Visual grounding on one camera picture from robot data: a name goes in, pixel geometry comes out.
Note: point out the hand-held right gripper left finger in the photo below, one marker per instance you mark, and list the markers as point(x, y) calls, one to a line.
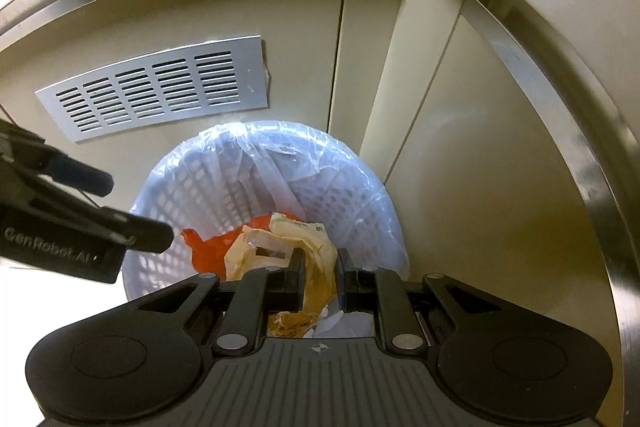
point(298, 279)

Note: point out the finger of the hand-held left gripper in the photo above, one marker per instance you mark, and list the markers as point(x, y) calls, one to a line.
point(145, 237)
point(80, 177)

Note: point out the blue lined trash bin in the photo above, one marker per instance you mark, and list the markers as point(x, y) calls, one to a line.
point(350, 187)

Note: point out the silver cabinet vent grille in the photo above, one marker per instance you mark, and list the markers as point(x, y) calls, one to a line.
point(150, 92)

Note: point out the orange plastic bag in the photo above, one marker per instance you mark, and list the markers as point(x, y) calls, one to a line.
point(210, 252)

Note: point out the yellow plastic bag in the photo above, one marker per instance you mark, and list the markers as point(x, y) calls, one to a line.
point(320, 257)

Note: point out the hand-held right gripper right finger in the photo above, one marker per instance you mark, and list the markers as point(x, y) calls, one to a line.
point(344, 282)

